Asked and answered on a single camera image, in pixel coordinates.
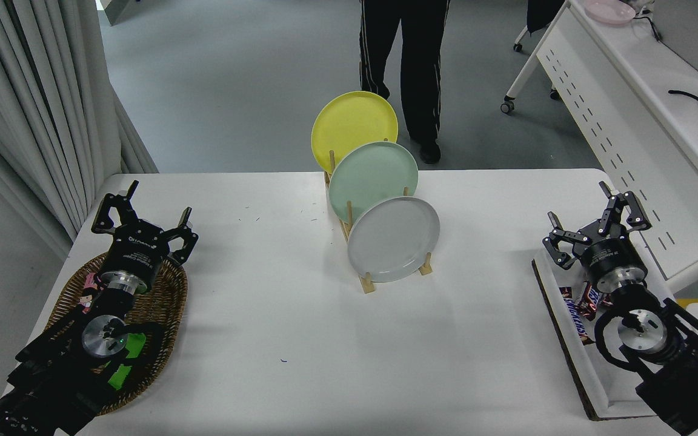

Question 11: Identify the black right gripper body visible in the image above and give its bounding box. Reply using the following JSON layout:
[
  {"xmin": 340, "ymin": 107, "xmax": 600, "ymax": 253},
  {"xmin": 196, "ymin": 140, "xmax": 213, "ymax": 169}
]
[{"xmin": 579, "ymin": 233, "xmax": 649, "ymax": 285}]

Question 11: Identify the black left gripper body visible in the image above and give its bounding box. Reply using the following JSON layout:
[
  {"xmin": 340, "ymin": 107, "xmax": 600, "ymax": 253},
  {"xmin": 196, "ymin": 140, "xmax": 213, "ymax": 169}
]
[{"xmin": 102, "ymin": 220, "xmax": 171, "ymax": 290}]

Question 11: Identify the grey plate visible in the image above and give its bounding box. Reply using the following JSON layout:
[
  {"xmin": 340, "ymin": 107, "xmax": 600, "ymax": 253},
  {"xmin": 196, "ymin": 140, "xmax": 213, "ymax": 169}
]
[{"xmin": 347, "ymin": 196, "xmax": 440, "ymax": 283}]

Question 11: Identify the wooden plate rack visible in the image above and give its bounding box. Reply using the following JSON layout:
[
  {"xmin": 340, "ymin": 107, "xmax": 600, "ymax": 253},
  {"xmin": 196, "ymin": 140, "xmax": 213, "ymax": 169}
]
[{"xmin": 324, "ymin": 150, "xmax": 433, "ymax": 294}]

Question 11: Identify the mint green plate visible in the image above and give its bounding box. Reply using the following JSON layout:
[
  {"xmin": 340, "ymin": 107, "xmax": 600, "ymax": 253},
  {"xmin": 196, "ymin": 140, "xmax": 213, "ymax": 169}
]
[{"xmin": 328, "ymin": 141, "xmax": 419, "ymax": 226}]

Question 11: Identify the pink plate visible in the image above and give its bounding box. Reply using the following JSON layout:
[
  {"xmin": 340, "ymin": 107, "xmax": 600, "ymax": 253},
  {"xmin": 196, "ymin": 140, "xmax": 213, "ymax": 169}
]
[{"xmin": 583, "ymin": 0, "xmax": 636, "ymax": 25}]

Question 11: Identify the yellow plate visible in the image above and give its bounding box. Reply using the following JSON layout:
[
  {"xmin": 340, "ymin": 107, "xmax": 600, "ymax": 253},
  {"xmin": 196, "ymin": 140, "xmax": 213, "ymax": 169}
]
[{"xmin": 311, "ymin": 91, "xmax": 399, "ymax": 175}]

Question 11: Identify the brown wicker basket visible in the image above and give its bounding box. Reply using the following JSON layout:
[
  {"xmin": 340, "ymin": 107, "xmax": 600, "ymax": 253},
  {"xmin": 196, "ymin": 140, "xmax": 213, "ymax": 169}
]
[{"xmin": 45, "ymin": 249, "xmax": 188, "ymax": 416}]

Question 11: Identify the pink snack packet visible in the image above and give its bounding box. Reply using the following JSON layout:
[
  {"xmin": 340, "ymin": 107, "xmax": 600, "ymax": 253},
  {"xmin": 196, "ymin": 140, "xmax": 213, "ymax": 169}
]
[{"xmin": 82, "ymin": 272, "xmax": 102, "ymax": 312}]

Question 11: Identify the green snack packet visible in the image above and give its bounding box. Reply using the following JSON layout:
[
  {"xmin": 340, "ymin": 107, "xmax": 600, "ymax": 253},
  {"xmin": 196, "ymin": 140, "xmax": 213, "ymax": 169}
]
[{"xmin": 108, "ymin": 332, "xmax": 148, "ymax": 391}]

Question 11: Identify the white perforated desk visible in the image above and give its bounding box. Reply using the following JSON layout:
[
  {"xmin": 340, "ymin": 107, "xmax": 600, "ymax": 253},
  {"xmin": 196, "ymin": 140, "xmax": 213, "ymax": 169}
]
[{"xmin": 500, "ymin": 0, "xmax": 698, "ymax": 294}]

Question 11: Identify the white tray with cardboard edge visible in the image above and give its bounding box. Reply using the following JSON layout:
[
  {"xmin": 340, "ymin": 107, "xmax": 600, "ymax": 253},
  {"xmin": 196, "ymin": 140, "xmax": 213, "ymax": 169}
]
[{"xmin": 532, "ymin": 245, "xmax": 689, "ymax": 421}]

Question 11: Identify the pale grey curtain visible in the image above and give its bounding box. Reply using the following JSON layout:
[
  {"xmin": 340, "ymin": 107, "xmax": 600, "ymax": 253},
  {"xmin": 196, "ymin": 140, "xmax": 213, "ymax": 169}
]
[{"xmin": 0, "ymin": 0, "xmax": 159, "ymax": 261}]

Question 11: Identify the grey laptop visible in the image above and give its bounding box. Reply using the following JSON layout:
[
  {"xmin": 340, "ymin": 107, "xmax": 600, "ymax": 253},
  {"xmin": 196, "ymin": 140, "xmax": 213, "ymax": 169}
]
[{"xmin": 652, "ymin": 0, "xmax": 698, "ymax": 82}]

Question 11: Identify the person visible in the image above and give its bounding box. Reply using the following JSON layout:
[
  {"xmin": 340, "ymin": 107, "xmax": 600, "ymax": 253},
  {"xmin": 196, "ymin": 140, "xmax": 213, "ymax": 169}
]
[{"xmin": 359, "ymin": 0, "xmax": 451, "ymax": 165}]

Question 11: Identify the black cable with yellow end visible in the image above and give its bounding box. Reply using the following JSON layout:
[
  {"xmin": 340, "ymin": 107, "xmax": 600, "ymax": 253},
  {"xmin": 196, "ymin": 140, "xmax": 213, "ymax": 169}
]
[{"xmin": 668, "ymin": 90, "xmax": 698, "ymax": 113}]

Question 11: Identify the thin black cable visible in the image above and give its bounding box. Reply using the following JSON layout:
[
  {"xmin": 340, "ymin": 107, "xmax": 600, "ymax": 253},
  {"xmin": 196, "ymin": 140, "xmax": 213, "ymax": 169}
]
[{"xmin": 631, "ymin": 13, "xmax": 663, "ymax": 42}]

